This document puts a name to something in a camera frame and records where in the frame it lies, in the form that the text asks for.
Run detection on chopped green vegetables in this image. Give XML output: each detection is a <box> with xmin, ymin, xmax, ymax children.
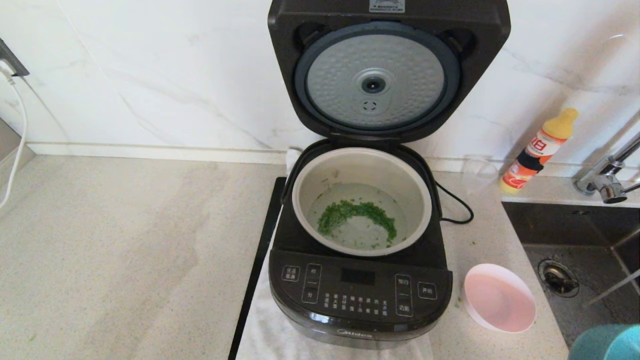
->
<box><xmin>317</xmin><ymin>199</ymin><xmax>398</xmax><ymax>249</ymax></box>

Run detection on black rice cooker lid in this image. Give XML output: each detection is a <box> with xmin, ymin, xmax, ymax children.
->
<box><xmin>267</xmin><ymin>0</ymin><xmax>512</xmax><ymax>145</ymax></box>

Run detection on white round bowl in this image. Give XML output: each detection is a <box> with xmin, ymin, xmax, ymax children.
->
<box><xmin>462</xmin><ymin>263</ymin><xmax>537</xmax><ymax>334</ymax></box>

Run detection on teal round bin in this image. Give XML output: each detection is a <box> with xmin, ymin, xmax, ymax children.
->
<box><xmin>569</xmin><ymin>324</ymin><xmax>640</xmax><ymax>360</ymax></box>

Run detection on grey rice cooker inner pot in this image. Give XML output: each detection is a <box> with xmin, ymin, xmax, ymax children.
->
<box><xmin>291</xmin><ymin>147</ymin><xmax>433</xmax><ymax>257</ymax></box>

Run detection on black Midea rice cooker body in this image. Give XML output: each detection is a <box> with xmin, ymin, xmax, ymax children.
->
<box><xmin>268</xmin><ymin>140</ymin><xmax>453</xmax><ymax>351</ymax></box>

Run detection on black flat strip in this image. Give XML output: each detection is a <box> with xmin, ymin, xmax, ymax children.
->
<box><xmin>228</xmin><ymin>176</ymin><xmax>288</xmax><ymax>360</ymax></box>

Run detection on clear plastic measuring cup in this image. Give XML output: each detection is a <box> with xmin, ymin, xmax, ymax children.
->
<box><xmin>461</xmin><ymin>155</ymin><xmax>500</xmax><ymax>193</ymax></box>

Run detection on white cloth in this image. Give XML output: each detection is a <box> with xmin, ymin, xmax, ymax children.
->
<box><xmin>236</xmin><ymin>147</ymin><xmax>435</xmax><ymax>360</ymax></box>

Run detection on orange yellow detergent bottle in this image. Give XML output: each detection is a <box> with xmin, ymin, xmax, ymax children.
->
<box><xmin>498</xmin><ymin>108</ymin><xmax>580</xmax><ymax>195</ymax></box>

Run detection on metal sink drain strainer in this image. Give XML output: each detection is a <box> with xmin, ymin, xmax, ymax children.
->
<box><xmin>537</xmin><ymin>258</ymin><xmax>581</xmax><ymax>299</ymax></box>

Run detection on chrome faucet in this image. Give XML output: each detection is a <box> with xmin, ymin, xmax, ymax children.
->
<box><xmin>572</xmin><ymin>131</ymin><xmax>640</xmax><ymax>205</ymax></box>

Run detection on black power cable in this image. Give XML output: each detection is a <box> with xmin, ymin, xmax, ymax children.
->
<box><xmin>435</xmin><ymin>181</ymin><xmax>474</xmax><ymax>225</ymax></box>

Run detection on white power cable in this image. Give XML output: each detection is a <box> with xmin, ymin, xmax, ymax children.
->
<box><xmin>0</xmin><ymin>60</ymin><xmax>29</xmax><ymax>211</ymax></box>

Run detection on grey wall socket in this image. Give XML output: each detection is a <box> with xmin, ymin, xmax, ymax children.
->
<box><xmin>0</xmin><ymin>38</ymin><xmax>31</xmax><ymax>78</ymax></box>

